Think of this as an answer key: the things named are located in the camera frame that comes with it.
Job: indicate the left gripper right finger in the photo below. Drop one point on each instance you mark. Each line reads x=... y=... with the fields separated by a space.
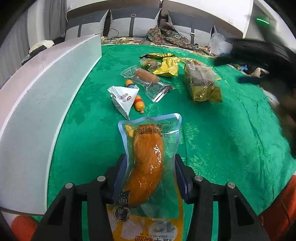
x=236 y=218

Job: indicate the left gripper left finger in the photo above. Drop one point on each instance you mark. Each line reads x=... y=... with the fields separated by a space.
x=63 y=219

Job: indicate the peanut snack bag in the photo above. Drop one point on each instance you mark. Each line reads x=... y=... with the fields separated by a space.
x=201 y=83

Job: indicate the orange bun snack bag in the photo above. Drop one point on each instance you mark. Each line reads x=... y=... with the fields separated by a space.
x=149 y=206

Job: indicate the yellow long snack bag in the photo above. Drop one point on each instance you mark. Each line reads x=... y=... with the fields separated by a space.
x=168 y=68

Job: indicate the yellow red spicy snack bag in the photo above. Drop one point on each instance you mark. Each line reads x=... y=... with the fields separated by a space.
x=157 y=55

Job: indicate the clear plastic bag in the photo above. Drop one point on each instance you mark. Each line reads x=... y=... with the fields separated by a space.
x=218 y=44

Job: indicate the grey pillow right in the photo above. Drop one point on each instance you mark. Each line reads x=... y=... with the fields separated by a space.
x=196 y=29

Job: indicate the grey pillow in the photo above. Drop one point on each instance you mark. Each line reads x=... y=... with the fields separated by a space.
x=134 y=21
x=85 y=25
x=196 y=29

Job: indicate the green patterned cloth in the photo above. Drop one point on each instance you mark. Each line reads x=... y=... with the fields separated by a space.
x=238 y=140

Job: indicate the floral folded blanket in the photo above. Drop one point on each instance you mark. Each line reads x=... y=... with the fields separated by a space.
x=170 y=37

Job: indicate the clear sausage packet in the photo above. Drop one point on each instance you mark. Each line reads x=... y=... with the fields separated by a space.
x=153 y=87

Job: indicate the brown meat snack packet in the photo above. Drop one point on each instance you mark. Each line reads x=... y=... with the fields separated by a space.
x=149 y=64

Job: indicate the white storage box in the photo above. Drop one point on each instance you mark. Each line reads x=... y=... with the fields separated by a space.
x=34 y=103

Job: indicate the white triangular snack packet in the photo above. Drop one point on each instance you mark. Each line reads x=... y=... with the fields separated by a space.
x=123 y=98

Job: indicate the orange sausage stick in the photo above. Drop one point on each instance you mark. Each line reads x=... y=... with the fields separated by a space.
x=138 y=102

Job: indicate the grey pillow middle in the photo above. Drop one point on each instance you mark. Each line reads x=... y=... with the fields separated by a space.
x=134 y=21

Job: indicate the floral bed sheet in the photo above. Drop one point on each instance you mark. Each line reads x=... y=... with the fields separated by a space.
x=138 y=41

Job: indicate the white cap on clothes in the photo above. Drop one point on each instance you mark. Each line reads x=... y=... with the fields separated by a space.
x=44 y=43

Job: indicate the grey pillow far left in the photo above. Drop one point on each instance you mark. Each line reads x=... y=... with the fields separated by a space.
x=85 y=25

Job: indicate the grey curtain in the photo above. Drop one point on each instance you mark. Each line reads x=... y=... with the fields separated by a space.
x=43 y=20

